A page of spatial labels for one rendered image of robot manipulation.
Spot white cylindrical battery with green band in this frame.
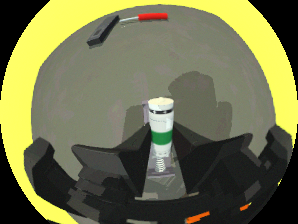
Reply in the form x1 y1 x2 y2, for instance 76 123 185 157
148 97 174 157

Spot red-handled screwdriver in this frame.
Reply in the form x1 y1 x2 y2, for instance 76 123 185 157
120 12 168 22

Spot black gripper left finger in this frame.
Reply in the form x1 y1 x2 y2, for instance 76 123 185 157
71 123 152 197

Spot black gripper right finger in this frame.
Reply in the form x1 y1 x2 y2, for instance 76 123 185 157
172 121 253 194

